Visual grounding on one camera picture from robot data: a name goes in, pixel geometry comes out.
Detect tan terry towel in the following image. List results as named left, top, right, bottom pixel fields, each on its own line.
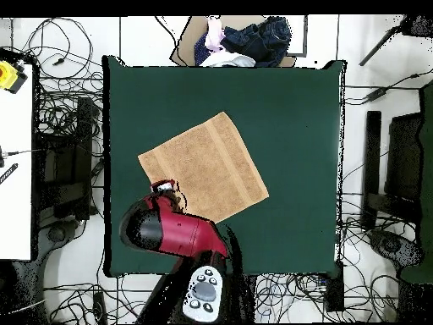
left=137, top=111, right=271, bottom=224

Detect black equipment stand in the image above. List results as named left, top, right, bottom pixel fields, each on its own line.
left=33, top=96, right=99, bottom=221

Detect grey round base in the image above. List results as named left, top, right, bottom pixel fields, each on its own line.
left=47, top=221, right=79, bottom=245

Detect dark green tablecloth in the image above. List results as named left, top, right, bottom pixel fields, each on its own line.
left=101, top=55, right=348, bottom=278

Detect black power brick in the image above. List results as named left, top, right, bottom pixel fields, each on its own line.
left=91, top=291, right=108, bottom=324

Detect purple dotted garment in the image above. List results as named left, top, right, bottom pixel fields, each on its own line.
left=195, top=31, right=212, bottom=66

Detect white desk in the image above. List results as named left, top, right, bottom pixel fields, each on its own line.
left=0, top=63, right=35, bottom=261

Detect cardboard box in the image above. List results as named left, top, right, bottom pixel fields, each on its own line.
left=169, top=14, right=296, bottom=68

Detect black slotted strip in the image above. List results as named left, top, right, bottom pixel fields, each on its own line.
left=0, top=162, right=19, bottom=185

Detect white pink garment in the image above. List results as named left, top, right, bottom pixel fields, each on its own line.
left=204, top=15, right=227, bottom=53

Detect blue jeans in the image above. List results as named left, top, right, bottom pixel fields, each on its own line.
left=221, top=15, right=293, bottom=68

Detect yellow emergency stop button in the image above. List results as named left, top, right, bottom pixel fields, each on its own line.
left=0, top=59, right=29, bottom=95

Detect black power strip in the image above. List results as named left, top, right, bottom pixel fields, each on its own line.
left=325, top=262, right=345, bottom=312

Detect dark round base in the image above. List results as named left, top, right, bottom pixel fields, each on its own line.
left=368, top=229, right=424, bottom=268

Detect black tripod leg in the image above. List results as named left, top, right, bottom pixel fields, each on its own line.
left=359, top=14, right=433, bottom=67

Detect black cable tangle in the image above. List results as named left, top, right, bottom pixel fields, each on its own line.
left=256, top=196, right=424, bottom=324
left=26, top=16, right=106, bottom=143

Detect white board grey frame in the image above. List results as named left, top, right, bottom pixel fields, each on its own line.
left=287, top=14, right=309, bottom=58

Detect cable with black adapter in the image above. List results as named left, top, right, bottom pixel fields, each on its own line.
left=344, top=69, right=433, bottom=106

